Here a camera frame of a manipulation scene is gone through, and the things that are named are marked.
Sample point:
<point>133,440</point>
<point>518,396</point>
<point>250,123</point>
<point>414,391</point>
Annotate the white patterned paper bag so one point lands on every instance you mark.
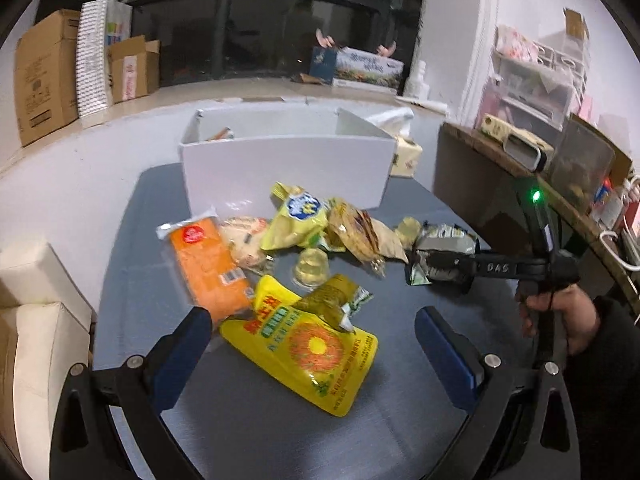
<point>92,55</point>

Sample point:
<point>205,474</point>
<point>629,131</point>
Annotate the small orange snack packet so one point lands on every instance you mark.
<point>221,134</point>

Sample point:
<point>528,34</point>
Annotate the person's right forearm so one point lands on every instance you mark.
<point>612,390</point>

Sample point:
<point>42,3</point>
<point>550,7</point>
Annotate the small open cardboard box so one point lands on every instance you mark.
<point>131,70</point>

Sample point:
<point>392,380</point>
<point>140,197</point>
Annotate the person's right hand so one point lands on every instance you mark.
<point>560,317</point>

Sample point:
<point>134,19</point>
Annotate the clear jelly cup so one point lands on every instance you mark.
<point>407,230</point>
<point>311,267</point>

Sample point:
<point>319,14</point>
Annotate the clear drawer organizer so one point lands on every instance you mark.
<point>530,85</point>

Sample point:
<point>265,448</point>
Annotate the white bottle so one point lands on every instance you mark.
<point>418,82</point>

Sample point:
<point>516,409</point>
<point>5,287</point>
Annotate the yellow tissue pack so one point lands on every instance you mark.
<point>406,156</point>

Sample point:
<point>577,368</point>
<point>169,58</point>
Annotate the olive green snack packet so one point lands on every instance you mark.
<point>332,295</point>

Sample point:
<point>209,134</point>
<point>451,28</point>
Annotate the clear plastic container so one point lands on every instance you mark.
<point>580,165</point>

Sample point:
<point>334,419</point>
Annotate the yellow white appliance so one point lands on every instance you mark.
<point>515,141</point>

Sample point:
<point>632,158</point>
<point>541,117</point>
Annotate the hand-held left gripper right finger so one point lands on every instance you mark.
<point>446,355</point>

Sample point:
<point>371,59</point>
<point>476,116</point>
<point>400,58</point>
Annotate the printed tissue box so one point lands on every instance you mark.
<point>357,66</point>

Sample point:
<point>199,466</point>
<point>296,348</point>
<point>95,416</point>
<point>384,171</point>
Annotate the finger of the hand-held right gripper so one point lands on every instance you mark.
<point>492,269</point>

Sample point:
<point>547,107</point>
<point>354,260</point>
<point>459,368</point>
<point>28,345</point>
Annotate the brown yellow snack packet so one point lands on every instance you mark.
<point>362,232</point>

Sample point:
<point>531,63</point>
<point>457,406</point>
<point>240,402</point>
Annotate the silver green snack packet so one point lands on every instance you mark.
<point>442,240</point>

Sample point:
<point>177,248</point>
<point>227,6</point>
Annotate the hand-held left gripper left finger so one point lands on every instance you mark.
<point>181,355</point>

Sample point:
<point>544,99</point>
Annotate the yellow packet with blue label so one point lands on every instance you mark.
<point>295,220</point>

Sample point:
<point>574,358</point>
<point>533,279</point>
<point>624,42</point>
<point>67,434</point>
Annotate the large cardboard box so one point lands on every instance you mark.
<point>45,75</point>

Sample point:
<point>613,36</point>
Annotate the white storage box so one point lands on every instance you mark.
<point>285,170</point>

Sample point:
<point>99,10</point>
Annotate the beige bread packet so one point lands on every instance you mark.
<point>245,242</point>

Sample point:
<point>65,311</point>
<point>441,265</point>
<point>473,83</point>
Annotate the wooden side desk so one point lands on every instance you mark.
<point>465,170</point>

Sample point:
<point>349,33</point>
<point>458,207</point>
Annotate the white sofa cushion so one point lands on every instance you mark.
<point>35,340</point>

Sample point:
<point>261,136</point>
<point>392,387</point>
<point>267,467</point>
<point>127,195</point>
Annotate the yellow sunflower seed bag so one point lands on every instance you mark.
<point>305,355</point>

